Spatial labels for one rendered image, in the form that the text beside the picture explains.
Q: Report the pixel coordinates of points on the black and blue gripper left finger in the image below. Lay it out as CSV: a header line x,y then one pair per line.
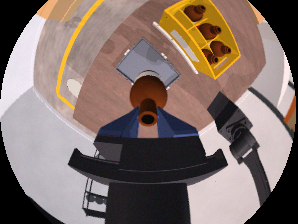
x,y
123,125

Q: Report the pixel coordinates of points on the yellow divided crate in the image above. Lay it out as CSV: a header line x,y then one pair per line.
x,y
192,41

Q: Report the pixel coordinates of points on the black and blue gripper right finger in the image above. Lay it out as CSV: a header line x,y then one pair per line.
x,y
173,126

